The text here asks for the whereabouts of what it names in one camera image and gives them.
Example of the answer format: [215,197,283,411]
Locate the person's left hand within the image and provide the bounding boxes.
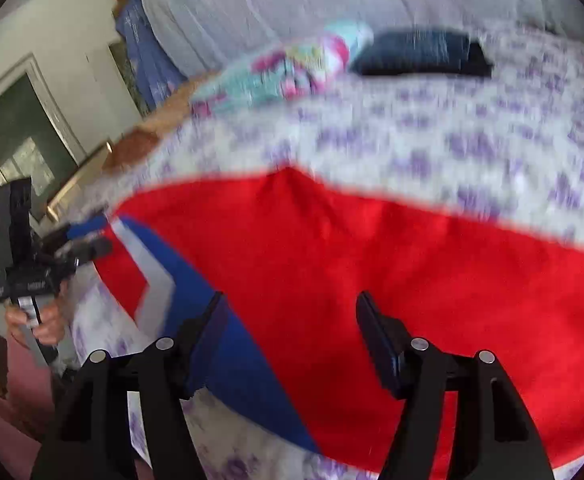
[5,296,67,347]

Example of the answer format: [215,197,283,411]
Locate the blue patterned cloth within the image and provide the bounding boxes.
[115,0,187,110]

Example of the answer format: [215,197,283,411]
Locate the red pants with blue stripe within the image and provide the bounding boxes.
[95,168,584,471]

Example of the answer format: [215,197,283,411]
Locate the purple floral bedspread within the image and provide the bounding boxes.
[68,27,584,479]

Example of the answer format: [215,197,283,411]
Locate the folded dark denim jeans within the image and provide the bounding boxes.
[348,28,493,78]

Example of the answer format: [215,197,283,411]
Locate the brown orange pillow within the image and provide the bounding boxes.
[103,72,217,174]

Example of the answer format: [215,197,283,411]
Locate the folded teal floral blanket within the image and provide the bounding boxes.
[190,21,373,117]

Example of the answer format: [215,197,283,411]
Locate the dark mirror with frame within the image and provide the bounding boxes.
[0,54,86,232]

